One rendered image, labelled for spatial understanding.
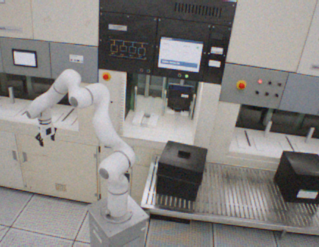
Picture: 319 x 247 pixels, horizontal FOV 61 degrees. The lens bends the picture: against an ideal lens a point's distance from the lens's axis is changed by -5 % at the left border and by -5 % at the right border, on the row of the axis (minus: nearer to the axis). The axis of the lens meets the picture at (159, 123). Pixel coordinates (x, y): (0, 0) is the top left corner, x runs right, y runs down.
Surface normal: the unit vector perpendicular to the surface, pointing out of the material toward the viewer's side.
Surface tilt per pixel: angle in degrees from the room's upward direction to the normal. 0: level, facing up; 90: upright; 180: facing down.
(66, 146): 90
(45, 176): 90
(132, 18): 90
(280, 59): 90
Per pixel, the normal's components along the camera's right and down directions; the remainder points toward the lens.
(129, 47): -0.11, 0.46
